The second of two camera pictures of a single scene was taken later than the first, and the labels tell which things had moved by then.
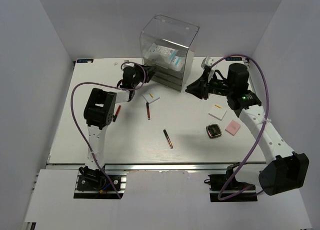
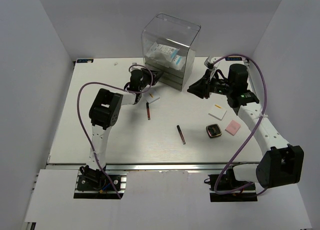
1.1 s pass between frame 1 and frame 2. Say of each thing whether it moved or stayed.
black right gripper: stayed
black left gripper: moved
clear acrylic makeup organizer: stayed
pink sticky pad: stayed
